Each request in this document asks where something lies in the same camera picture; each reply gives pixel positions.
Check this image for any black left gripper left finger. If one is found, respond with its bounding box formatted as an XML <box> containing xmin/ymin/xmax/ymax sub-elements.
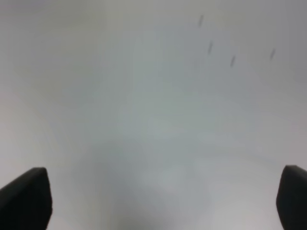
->
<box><xmin>0</xmin><ymin>167</ymin><xmax>53</xmax><ymax>230</ymax></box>

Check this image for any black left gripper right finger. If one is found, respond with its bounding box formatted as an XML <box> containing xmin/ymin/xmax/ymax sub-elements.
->
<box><xmin>276</xmin><ymin>165</ymin><xmax>307</xmax><ymax>230</ymax></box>

